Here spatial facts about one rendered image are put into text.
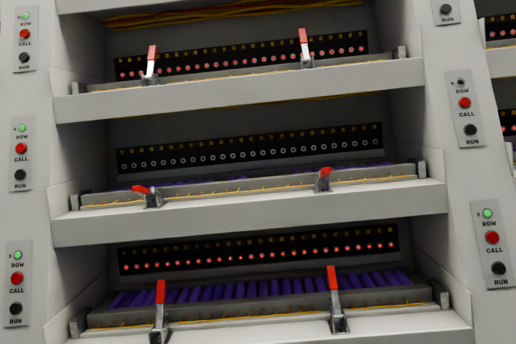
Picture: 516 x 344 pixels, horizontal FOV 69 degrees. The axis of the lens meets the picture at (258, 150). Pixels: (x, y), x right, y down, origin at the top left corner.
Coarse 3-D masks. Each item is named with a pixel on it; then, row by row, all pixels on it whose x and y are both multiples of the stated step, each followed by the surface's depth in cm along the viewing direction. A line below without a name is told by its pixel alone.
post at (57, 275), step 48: (48, 0) 65; (0, 48) 64; (48, 48) 63; (96, 48) 80; (0, 96) 62; (48, 96) 62; (0, 144) 60; (48, 144) 60; (96, 144) 75; (0, 192) 59; (0, 240) 58; (48, 240) 57; (0, 288) 56; (48, 288) 56; (0, 336) 55
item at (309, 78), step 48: (240, 48) 79; (288, 48) 79; (336, 48) 78; (384, 48) 77; (96, 96) 61; (144, 96) 61; (192, 96) 61; (240, 96) 60; (288, 96) 60; (336, 96) 72
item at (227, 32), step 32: (320, 0) 83; (480, 0) 81; (512, 0) 81; (128, 32) 85; (160, 32) 84; (192, 32) 84; (224, 32) 83; (256, 32) 83; (288, 32) 82; (320, 32) 82; (352, 96) 79; (384, 96) 78; (512, 96) 77; (128, 128) 81; (160, 128) 80; (192, 128) 80; (224, 128) 79; (256, 128) 79; (288, 128) 78; (384, 128) 77; (320, 224) 74; (352, 224) 74
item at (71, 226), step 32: (256, 160) 75; (288, 160) 75; (320, 160) 74; (416, 160) 61; (64, 192) 62; (96, 192) 73; (288, 192) 60; (352, 192) 56; (384, 192) 55; (416, 192) 55; (64, 224) 58; (96, 224) 57; (128, 224) 57; (160, 224) 57; (192, 224) 57; (224, 224) 57; (256, 224) 57; (288, 224) 56
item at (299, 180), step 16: (272, 176) 63; (288, 176) 61; (304, 176) 61; (336, 176) 61; (352, 176) 61; (368, 176) 61; (384, 176) 61; (400, 176) 59; (112, 192) 63; (128, 192) 63; (176, 192) 62; (192, 192) 62; (208, 192) 62; (224, 192) 60; (240, 192) 60
